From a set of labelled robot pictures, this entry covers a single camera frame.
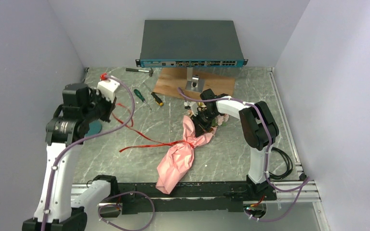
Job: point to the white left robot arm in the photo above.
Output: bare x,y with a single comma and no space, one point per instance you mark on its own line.
65,135

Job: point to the green handled screwdriver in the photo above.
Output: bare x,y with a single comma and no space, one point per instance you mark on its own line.
141,97

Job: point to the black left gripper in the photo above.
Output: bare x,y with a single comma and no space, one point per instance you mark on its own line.
96,94

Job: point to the aluminium rail frame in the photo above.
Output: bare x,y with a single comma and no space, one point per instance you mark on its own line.
251,209

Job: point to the yellow black screwdriver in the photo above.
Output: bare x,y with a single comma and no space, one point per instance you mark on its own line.
157,99

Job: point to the small black hammer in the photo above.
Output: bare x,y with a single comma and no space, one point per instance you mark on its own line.
149,72

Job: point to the grey network switch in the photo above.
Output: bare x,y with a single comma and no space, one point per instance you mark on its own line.
190,43

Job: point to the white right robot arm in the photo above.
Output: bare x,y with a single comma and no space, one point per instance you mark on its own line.
258,126

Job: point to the teal cylindrical vase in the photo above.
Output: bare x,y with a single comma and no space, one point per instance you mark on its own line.
95,127

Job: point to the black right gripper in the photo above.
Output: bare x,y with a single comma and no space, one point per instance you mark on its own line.
200,128

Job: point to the metal stand bracket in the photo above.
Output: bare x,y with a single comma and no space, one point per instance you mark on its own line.
194,82

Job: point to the pink flower bouquet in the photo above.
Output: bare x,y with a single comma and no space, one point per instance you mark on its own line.
179,158

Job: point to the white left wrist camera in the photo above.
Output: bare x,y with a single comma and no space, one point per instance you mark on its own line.
108,89

